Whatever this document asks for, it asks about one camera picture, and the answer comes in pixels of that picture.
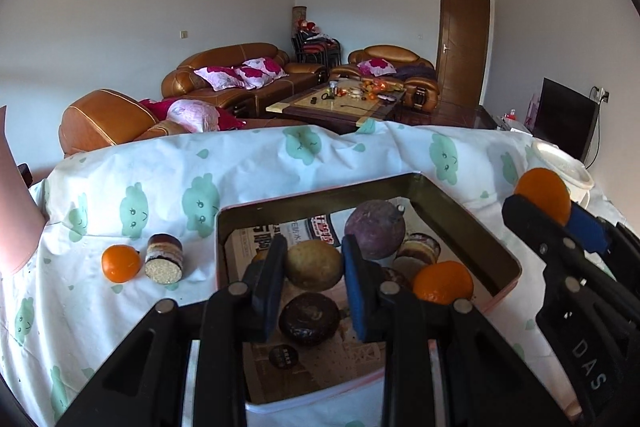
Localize red blanket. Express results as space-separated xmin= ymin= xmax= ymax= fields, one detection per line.
xmin=140 ymin=97 xmax=246 ymax=130

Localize pink flower pillow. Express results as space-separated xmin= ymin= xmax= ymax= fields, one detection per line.
xmin=357 ymin=58 xmax=396 ymax=76
xmin=194 ymin=66 xmax=248 ymax=92
xmin=235 ymin=57 xmax=288 ymax=88

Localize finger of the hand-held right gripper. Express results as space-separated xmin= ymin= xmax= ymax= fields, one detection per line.
xmin=567 ymin=202 xmax=640 ymax=269
xmin=501 ymin=193 xmax=609 ymax=294

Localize purple layered cake roll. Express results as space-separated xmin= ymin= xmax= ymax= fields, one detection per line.
xmin=145 ymin=233 xmax=184 ymax=284
xmin=392 ymin=232 xmax=442 ymax=273

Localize black television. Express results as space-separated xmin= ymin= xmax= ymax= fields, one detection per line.
xmin=530 ymin=78 xmax=598 ymax=162

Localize orange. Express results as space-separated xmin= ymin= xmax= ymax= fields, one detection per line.
xmin=101 ymin=245 xmax=142 ymax=284
xmin=412 ymin=261 xmax=475 ymax=306
xmin=515 ymin=167 xmax=572 ymax=226

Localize brown wooden door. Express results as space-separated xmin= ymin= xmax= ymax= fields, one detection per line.
xmin=435 ymin=0 xmax=492 ymax=105

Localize printed paper liner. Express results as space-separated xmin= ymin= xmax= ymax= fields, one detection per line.
xmin=227 ymin=197 xmax=496 ymax=403

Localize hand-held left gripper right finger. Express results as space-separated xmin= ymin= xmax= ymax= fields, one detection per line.
xmin=341 ymin=236 xmax=571 ymax=427

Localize brown leather armchair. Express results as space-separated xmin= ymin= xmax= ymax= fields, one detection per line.
xmin=59 ymin=88 xmax=173 ymax=158
xmin=330 ymin=46 xmax=441 ymax=110

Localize pink tin box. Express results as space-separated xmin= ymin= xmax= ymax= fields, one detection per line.
xmin=216 ymin=173 xmax=523 ymax=408

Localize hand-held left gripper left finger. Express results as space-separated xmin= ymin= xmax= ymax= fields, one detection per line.
xmin=57 ymin=237 xmax=288 ymax=427

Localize wooden coffee table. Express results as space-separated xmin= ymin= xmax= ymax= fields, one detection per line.
xmin=265 ymin=82 xmax=407 ymax=134

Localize pale pink pillow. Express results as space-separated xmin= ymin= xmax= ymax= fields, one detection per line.
xmin=167 ymin=99 xmax=221 ymax=132

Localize stacked black chairs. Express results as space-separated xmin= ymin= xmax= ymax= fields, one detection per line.
xmin=292 ymin=29 xmax=342 ymax=68

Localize white bowl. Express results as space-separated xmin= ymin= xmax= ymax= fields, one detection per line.
xmin=531 ymin=141 xmax=595 ymax=202

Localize large purple passion fruit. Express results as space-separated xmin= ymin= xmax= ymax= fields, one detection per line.
xmin=344 ymin=200 xmax=407 ymax=262

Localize pink electric kettle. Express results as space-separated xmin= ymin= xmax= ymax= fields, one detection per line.
xmin=0 ymin=106 xmax=47 ymax=279

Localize brown leather three-seat sofa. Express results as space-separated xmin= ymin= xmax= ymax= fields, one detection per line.
xmin=161 ymin=42 xmax=326 ymax=118

